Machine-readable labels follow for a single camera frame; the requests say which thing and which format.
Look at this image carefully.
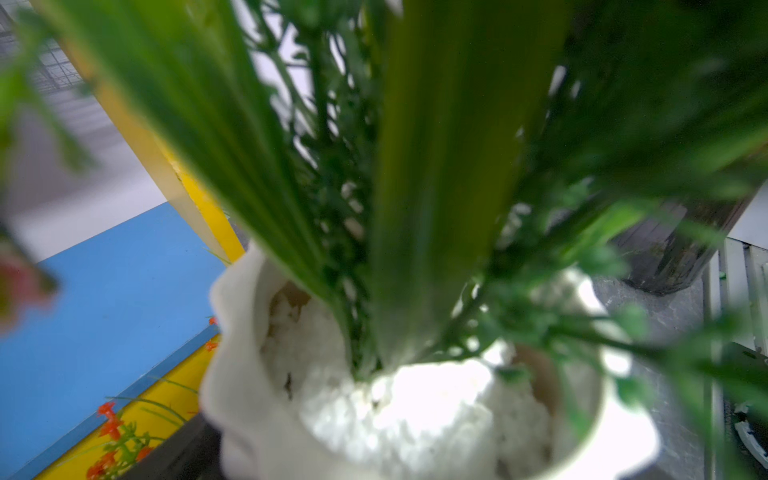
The pink flower pot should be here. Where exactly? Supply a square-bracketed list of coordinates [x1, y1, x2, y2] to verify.
[0, 0, 768, 480]

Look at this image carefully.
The yellow rack with coloured shelves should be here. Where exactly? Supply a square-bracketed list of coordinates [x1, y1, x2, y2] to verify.
[0, 0, 247, 480]

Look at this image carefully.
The sunflower bouquet pot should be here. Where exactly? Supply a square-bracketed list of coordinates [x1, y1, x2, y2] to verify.
[611, 195, 754, 296]

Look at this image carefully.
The orange flower pot left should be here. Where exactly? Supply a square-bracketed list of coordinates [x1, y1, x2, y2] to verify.
[83, 316, 219, 479]

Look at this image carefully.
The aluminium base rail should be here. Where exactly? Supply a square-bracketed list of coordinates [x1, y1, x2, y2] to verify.
[704, 238, 767, 479]

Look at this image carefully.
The white wire basket back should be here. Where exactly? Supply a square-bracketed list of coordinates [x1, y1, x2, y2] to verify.
[1, 0, 83, 93]

